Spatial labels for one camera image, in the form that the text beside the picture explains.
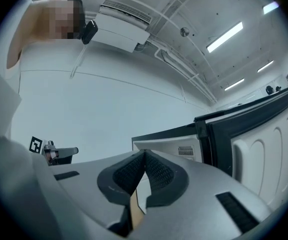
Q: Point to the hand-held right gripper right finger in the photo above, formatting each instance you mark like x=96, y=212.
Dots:
x=191, y=209

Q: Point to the round ceiling sensor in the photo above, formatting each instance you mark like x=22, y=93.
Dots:
x=184, y=31

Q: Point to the white ceiling pipe bundle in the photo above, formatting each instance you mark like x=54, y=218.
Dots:
x=183, y=69

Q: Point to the white air conditioner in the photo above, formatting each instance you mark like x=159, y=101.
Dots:
x=123, y=26

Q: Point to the person's head and neck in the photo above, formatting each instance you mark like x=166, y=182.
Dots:
x=34, y=34

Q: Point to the long ceiling light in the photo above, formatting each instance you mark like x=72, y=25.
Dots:
x=234, y=84
x=270, y=7
x=265, y=66
x=224, y=37

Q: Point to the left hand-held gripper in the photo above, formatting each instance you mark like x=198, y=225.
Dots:
x=35, y=144

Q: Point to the white fridge with black trim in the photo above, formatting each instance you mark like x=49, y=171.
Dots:
x=256, y=156

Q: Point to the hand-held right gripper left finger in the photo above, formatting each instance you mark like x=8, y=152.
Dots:
x=84, y=184

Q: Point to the black head-worn camera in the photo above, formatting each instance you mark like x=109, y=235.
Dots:
x=89, y=32

